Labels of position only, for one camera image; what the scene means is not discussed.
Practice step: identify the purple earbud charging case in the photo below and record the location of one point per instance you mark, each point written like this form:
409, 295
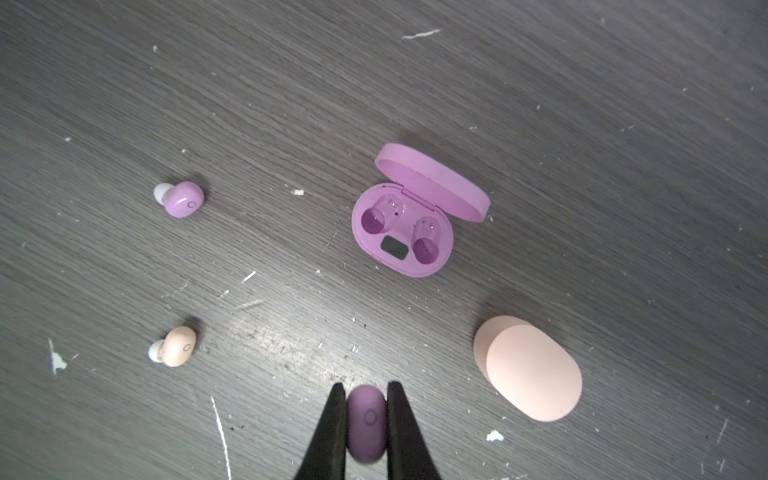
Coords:
404, 223

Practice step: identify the purple earbud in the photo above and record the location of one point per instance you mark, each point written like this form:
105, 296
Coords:
367, 432
180, 200

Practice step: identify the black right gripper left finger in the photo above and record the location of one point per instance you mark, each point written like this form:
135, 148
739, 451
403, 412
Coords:
325, 458

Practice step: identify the pink earbud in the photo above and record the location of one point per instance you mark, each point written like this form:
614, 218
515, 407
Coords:
175, 349

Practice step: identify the pink earbud charging case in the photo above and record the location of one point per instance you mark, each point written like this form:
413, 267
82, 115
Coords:
528, 368

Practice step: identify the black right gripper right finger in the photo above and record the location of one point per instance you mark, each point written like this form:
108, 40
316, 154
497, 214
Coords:
408, 457

